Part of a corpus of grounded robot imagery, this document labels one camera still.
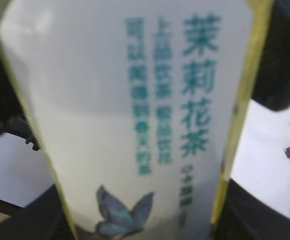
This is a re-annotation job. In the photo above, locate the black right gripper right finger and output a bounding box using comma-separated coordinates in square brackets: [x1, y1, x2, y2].
[252, 0, 290, 112]

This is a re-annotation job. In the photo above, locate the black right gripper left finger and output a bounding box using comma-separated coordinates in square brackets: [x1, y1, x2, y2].
[0, 60, 40, 151]

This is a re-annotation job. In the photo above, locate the yellow tea bottle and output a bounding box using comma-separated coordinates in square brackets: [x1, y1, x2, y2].
[0, 0, 273, 240]

